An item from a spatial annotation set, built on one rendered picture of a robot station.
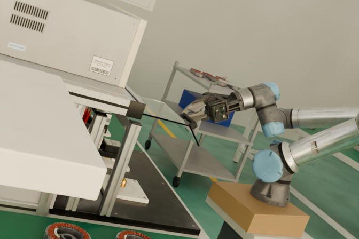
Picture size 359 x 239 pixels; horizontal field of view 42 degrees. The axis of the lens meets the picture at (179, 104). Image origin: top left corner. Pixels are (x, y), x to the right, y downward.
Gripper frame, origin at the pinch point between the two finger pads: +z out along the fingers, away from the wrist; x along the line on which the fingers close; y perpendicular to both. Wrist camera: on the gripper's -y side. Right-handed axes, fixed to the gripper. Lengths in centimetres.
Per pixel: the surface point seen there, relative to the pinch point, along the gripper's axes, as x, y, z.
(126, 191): 16.3, 10.8, 26.2
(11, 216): 1, 32, 59
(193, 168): 138, -200, -63
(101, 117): -16.8, 26.9, 30.9
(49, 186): -41, 104, 46
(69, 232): 6, 40, 46
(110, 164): 15.8, -10.6, 27.0
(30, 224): 3, 35, 55
